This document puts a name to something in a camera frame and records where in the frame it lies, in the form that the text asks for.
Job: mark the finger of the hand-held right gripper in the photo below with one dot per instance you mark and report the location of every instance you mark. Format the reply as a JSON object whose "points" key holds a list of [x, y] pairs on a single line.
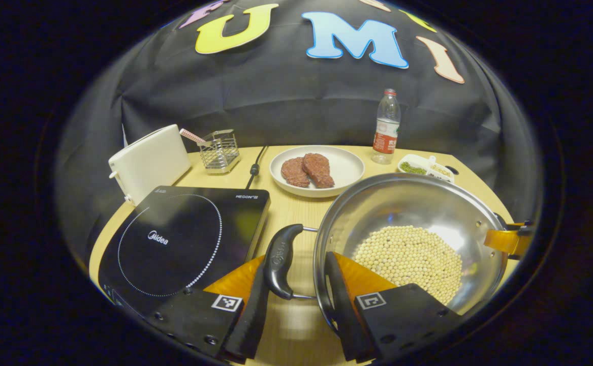
{"points": [[502, 241]]}

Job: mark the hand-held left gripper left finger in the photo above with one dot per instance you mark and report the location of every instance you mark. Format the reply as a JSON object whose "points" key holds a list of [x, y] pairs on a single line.
{"points": [[250, 325]]}

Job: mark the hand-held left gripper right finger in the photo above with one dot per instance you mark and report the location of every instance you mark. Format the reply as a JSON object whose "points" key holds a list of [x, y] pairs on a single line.
{"points": [[344, 315]]}

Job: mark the black induction cooktop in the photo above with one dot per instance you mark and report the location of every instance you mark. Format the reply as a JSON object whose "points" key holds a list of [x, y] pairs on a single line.
{"points": [[174, 239]]}

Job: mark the pile of soybeans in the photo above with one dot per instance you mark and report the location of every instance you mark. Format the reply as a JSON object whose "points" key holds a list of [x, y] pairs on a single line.
{"points": [[408, 254]]}

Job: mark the white divided dish of beans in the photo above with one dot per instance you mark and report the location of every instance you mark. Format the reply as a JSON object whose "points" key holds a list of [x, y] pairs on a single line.
{"points": [[412, 168]]}

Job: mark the brown meat patty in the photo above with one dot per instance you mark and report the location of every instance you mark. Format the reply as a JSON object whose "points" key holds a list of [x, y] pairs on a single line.
{"points": [[319, 170], [294, 172]]}

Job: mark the white round plate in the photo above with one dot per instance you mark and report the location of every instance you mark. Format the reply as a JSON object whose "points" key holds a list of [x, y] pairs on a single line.
{"points": [[349, 168]]}

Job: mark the clear plastic water bottle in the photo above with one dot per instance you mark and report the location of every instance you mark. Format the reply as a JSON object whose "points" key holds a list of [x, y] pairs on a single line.
{"points": [[386, 132]]}

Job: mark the white toaster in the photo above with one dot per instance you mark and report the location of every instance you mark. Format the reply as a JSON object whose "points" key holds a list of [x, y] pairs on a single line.
{"points": [[149, 162]]}

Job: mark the pink striped straw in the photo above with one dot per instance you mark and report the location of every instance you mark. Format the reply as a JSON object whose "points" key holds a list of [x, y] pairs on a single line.
{"points": [[192, 136]]}

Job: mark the black backdrop cloth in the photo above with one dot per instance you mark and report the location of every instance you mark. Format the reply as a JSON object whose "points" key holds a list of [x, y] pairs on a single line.
{"points": [[276, 101]]}

